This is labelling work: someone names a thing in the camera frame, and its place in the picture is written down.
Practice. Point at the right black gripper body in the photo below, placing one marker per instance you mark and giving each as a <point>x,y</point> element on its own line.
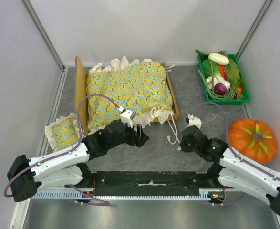
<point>186,140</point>

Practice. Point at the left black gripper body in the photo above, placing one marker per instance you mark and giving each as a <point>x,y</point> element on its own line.
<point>130,138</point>

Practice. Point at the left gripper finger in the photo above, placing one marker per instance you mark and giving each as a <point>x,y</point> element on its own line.
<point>144,138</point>
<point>138,138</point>

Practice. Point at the large lemon print cushion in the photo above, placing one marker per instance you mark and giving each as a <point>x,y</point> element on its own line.
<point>139,86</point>

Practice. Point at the small lemon print pillow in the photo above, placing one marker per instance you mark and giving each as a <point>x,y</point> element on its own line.
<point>63,133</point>

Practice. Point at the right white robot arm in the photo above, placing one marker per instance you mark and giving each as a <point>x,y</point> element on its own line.
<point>236,171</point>

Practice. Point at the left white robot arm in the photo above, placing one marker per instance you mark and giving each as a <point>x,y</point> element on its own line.
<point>27,176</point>

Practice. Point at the purple toy onion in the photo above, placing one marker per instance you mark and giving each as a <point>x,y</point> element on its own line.
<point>220,89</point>

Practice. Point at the green toy long beans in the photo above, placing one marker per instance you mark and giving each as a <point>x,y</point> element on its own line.
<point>212,91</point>

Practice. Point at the white toy mushroom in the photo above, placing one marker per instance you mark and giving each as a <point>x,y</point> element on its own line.
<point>211,82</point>

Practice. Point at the orange toy pumpkin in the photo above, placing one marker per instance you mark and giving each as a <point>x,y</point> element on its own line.
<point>254,139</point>

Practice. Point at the green plastic tray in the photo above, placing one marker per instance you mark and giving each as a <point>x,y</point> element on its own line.
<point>226,99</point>

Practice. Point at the toy bok choy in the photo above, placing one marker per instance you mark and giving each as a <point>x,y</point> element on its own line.
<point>210,69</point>

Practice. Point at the orange toy carrot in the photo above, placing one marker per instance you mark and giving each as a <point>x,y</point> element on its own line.
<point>222,72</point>

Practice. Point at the green toy spinach leaves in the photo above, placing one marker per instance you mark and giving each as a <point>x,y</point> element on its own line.
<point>233,72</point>

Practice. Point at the white toy radish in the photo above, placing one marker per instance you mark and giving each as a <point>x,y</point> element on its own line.
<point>218,58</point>

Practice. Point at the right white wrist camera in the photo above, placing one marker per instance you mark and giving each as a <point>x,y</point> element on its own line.
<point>193,121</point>

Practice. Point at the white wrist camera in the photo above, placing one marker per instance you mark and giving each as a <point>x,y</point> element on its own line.
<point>127,116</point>
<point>193,121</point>

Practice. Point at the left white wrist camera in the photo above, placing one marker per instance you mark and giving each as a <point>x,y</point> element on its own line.
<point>127,116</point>

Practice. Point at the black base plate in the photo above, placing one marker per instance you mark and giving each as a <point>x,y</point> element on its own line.
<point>128,182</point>

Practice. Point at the grey slotted cable duct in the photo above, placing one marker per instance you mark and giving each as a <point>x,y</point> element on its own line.
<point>75,195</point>

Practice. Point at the wooden pet bed frame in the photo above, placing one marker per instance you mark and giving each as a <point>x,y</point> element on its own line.
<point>80,95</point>

